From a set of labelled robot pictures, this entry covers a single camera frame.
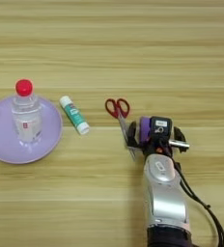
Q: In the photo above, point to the lilac round plate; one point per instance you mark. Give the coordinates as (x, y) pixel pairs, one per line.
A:
(1, 141)

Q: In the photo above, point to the white and green glue stick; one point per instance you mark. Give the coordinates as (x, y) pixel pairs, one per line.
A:
(74, 115)

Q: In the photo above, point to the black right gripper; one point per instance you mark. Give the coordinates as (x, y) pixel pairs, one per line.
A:
(162, 144)

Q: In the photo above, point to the purple rectangular block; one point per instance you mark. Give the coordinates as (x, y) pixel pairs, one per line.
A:
(145, 128)

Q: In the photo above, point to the clear bottle with red cap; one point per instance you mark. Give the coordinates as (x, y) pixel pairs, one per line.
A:
(26, 119)

